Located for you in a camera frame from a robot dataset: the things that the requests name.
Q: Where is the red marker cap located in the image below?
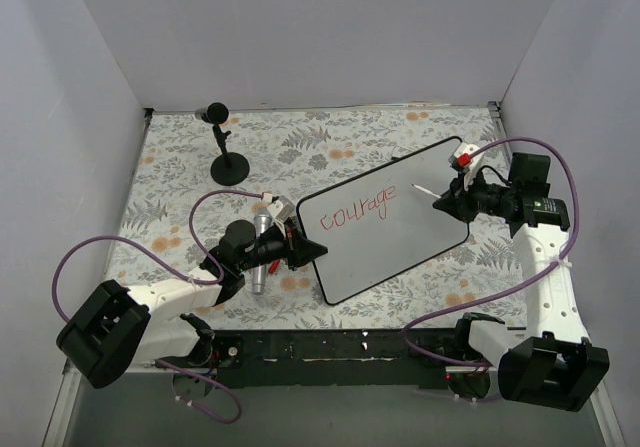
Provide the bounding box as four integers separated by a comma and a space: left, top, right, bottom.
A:
268, 260, 280, 275

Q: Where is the red white marker pen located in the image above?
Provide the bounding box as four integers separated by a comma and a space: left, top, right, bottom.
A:
411, 184, 441, 199

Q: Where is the white whiteboard black frame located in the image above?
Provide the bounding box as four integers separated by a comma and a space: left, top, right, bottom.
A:
296, 137, 469, 305

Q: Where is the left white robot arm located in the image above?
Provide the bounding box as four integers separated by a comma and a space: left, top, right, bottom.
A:
56, 220, 328, 388

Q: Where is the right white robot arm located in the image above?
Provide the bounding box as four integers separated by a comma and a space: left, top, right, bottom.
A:
434, 153, 609, 412

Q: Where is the silver microphone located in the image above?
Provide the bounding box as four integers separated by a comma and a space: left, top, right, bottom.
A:
252, 208, 272, 295

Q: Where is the black microphone stand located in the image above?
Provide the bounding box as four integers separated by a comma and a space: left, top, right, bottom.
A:
210, 124, 250, 186

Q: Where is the floral table mat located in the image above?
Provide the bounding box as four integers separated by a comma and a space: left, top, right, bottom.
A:
106, 107, 526, 330

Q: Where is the black base bar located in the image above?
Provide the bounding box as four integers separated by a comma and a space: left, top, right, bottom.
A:
206, 329, 448, 390

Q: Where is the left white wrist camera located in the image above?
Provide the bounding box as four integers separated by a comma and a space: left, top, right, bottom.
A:
267, 196, 295, 224

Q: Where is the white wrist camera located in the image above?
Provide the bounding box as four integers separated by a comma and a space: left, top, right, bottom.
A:
448, 142, 484, 190
267, 196, 295, 224

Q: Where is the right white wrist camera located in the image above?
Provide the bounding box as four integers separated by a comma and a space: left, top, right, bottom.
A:
448, 142, 484, 190

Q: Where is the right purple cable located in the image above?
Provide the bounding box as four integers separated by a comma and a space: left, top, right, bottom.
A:
401, 136, 580, 403

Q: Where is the purple cable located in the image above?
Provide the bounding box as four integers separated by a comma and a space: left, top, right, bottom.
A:
401, 136, 580, 403
52, 190, 276, 424

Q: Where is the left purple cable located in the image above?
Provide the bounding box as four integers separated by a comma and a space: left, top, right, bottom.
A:
52, 190, 276, 424

